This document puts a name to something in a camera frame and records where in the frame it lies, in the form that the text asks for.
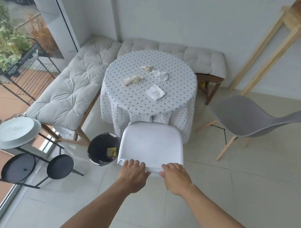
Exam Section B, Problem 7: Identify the flat white tissue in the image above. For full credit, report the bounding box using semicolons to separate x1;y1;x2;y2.
145;83;167;102

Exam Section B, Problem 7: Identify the large black round side table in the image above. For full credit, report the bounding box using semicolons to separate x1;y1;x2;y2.
0;151;43;189

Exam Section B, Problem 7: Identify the green potted plant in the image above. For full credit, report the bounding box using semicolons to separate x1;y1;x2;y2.
0;0;42;75

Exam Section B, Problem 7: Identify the person's left forearm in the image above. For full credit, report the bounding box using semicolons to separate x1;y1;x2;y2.
55;174;145;228

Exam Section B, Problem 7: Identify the white round side table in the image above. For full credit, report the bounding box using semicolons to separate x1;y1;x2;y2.
0;115;68;155

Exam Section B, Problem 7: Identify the light wooden stool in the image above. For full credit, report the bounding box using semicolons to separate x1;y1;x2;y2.
227;0;301;102

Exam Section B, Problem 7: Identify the long grey bench cushion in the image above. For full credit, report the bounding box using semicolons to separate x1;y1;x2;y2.
23;30;123;135

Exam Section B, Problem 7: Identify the light wooden bench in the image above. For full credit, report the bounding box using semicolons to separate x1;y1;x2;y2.
38;84;101;148

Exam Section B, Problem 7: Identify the black printed planter bag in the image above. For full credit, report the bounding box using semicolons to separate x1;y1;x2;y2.
0;47;39;86

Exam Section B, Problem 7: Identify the grey chair with wooden legs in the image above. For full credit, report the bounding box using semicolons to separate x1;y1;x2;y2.
194;92;301;169

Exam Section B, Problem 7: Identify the small black round side table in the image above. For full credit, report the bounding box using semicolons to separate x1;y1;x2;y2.
38;152;86;189

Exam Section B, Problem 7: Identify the grey tufted bench cushion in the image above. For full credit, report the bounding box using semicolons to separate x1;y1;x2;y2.
116;37;229;79

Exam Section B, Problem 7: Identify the person's left hand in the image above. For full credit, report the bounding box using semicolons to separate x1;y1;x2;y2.
116;158;152;196

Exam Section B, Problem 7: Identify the person's right hand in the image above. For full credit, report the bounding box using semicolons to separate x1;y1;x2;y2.
157;161;196;198

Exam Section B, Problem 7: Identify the dark wooden bench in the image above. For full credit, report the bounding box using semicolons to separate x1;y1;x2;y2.
193;73;225;107

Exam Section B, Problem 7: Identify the white dotted tablecloth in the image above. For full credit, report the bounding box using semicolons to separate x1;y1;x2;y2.
96;45;201;146

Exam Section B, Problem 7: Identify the black trash bin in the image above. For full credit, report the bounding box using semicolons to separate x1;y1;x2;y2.
86;131;122;168

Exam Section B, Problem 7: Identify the black wire rack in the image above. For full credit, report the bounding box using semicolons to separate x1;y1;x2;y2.
0;35;64;109

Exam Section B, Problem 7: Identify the person's right forearm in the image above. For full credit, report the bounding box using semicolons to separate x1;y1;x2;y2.
164;181;284;228

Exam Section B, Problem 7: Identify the white plastic chair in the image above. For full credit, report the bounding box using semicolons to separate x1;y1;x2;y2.
116;119;188;180

